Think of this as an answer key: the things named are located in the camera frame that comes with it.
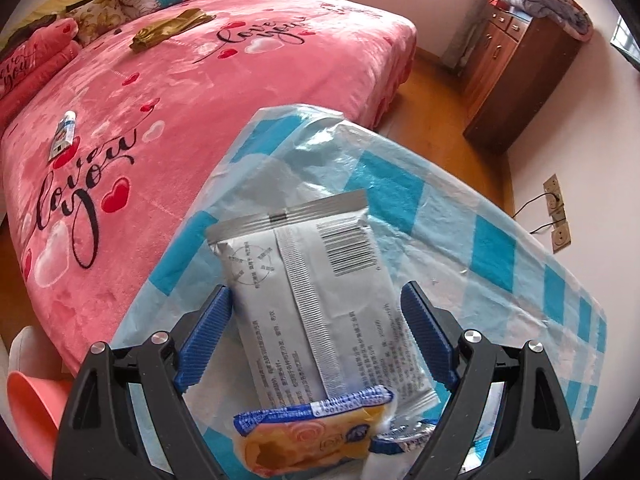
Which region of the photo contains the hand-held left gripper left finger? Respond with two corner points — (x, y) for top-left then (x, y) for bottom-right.
(52, 284), (236, 480)

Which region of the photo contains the orange and blue snack wrapper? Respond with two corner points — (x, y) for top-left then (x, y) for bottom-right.
(232, 385), (396, 478)

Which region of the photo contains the dark brown cloth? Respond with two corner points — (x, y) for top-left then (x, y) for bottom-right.
(0, 12), (61, 51)

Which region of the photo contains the brown wooden cabinet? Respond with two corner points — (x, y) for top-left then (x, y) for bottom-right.
(460, 0), (583, 150)

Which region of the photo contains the white cloth beside bin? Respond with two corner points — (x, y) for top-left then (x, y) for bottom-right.
(7, 325), (66, 381)

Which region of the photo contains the pink printed pillow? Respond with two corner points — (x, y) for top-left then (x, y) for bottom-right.
(0, 40), (83, 126)
(0, 17), (78, 98)

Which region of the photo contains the silver snack packet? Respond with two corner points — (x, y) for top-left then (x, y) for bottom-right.
(206, 190), (441, 411)

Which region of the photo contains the beige wall socket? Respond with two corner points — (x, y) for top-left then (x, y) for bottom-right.
(550, 220), (572, 253)
(543, 174), (567, 222)

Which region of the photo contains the pink plastic bucket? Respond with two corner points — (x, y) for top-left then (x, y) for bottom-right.
(6, 370), (76, 458)

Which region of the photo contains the bed with pink bedspread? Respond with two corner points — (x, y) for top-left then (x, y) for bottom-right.
(0, 0), (418, 376)

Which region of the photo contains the folded pink grey blanket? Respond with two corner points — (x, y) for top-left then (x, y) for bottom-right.
(494, 0), (593, 41)

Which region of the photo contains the yellow bear print pillow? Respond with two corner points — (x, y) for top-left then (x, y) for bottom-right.
(65, 0), (133, 48)

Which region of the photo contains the olive green cloth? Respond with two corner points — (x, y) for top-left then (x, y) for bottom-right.
(129, 8), (217, 53)

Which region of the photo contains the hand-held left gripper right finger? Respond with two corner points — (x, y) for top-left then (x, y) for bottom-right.
(400, 281), (581, 480)

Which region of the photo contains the blue white checked tablecloth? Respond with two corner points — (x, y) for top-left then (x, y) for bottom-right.
(107, 104), (608, 480)

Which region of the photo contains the blue white tube wrapper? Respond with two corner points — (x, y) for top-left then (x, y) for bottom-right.
(47, 111), (81, 162)

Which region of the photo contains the yellow headboard cover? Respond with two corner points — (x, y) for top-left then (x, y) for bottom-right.
(0, 0), (116, 56)

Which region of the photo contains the grey checked curtain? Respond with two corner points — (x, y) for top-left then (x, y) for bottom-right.
(442, 0), (501, 78)

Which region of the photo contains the wall television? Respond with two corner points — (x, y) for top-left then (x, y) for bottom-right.
(610, 15), (640, 68)

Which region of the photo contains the small blue clear wrapper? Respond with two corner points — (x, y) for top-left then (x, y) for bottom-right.
(370, 417), (441, 456)

